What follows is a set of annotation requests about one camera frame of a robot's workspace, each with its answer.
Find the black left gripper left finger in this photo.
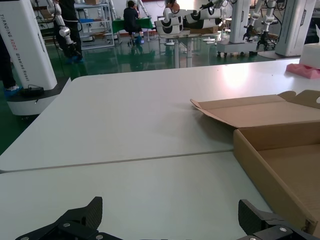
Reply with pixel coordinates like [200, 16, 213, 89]
[13, 196, 118, 240]

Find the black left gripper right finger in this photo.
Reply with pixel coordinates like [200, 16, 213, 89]
[237, 199, 320, 240]

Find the white column robot base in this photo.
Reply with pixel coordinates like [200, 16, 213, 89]
[257, 0, 317, 60]

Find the cardboard box with holed flap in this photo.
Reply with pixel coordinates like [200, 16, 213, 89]
[189, 89, 320, 237]

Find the black power adapter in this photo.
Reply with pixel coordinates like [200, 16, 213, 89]
[19, 84, 45, 98]

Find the pink foam pad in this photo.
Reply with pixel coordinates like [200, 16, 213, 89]
[285, 63, 320, 80]

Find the person leg with blue shoe cover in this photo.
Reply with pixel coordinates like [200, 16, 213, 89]
[0, 33, 24, 99]

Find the yellow white tissue pack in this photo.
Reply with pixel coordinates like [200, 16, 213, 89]
[299, 43, 320, 70]

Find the white wheeled robot with lettering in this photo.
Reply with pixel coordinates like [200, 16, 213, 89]
[0, 0, 73, 116]

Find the standing person in black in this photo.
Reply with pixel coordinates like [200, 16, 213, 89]
[55, 0, 84, 65]

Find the white humanoid robot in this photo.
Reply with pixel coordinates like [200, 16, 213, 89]
[216, 0, 258, 59]

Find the metal storage shelf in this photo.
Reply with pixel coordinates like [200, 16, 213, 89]
[74, 0, 116, 49]

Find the green covered table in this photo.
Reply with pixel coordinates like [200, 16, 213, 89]
[111, 17, 153, 34]

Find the seated person in black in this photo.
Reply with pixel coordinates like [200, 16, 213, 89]
[123, 0, 144, 46]

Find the white black robot shell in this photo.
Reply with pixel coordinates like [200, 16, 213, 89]
[183, 8, 223, 30]
[154, 17, 185, 36]

